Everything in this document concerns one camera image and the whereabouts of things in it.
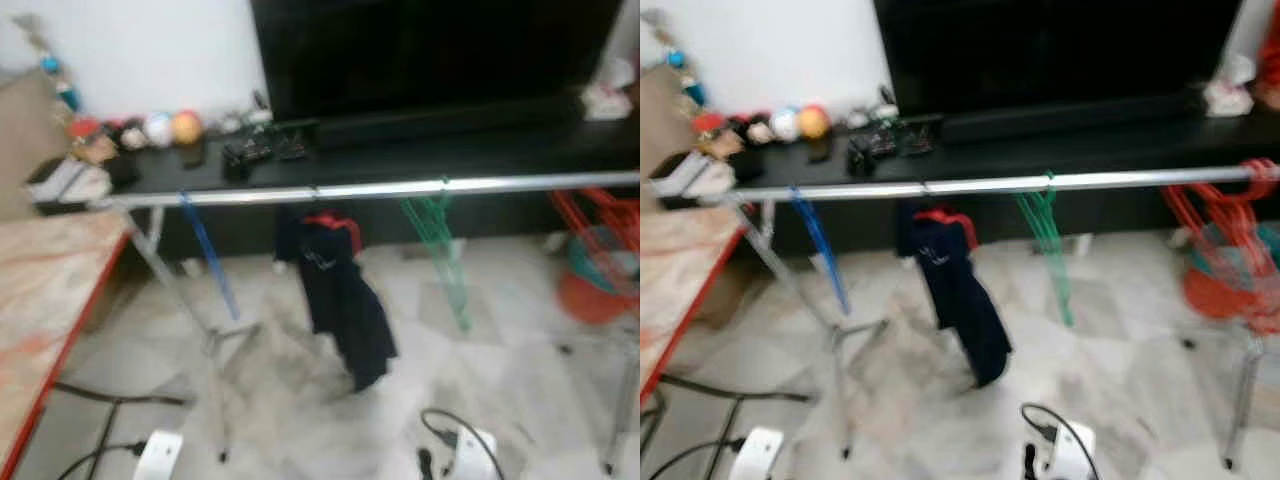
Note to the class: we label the black television console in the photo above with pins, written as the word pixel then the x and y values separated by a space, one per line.
pixel 450 160
pixel 1070 155

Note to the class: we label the black phone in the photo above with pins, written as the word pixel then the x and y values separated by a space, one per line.
pixel 192 155

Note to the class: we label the small black box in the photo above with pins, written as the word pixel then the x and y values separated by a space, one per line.
pixel 745 163
pixel 122 170

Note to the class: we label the red figurine statue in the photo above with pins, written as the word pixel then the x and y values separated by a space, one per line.
pixel 1272 60

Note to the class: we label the red bin with green bag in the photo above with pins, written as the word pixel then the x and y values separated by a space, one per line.
pixel 590 300
pixel 1215 295

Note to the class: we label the silver metal clothes rack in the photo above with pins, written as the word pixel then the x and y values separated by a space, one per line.
pixel 1000 184
pixel 380 188

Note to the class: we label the black flat screen television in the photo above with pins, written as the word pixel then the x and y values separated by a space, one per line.
pixel 1050 50
pixel 430 50

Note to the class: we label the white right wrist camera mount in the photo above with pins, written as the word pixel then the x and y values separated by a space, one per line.
pixel 1072 455
pixel 478 458

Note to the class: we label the gold trophy with blue ball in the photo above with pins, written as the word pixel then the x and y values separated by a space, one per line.
pixel 65 95
pixel 690 90

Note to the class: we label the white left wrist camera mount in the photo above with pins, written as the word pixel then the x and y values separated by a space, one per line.
pixel 160 458
pixel 758 455

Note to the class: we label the black desk stand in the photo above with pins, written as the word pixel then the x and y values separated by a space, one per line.
pixel 237 160
pixel 863 157

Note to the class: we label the white pink flat box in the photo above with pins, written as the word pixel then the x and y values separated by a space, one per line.
pixel 92 185
pixel 715 180

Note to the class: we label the black soundbar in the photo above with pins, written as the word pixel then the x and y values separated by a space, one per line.
pixel 1070 120

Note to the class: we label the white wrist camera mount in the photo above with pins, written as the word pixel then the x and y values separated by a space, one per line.
pixel 160 458
pixel 1072 455
pixel 478 458
pixel 758 455

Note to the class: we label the white pink tissue box cover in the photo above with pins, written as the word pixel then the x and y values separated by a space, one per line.
pixel 1228 97
pixel 605 100

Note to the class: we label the navy polo shirt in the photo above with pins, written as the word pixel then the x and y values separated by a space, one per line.
pixel 345 310
pixel 965 310

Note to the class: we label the white blue plush toy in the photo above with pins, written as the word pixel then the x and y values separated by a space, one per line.
pixel 160 130
pixel 786 124

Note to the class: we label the marble pattern folding table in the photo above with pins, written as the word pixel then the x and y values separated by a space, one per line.
pixel 670 280
pixel 50 290

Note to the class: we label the black white mouse plush toy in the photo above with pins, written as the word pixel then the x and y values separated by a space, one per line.
pixel 133 137
pixel 758 132

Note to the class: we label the white box with black edge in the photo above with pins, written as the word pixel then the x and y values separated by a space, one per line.
pixel 50 182
pixel 675 178

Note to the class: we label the light wooden cabinet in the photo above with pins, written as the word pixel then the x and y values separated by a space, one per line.
pixel 660 130
pixel 25 140

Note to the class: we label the blue plastic hanger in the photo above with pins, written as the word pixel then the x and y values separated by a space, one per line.
pixel 822 255
pixel 210 260

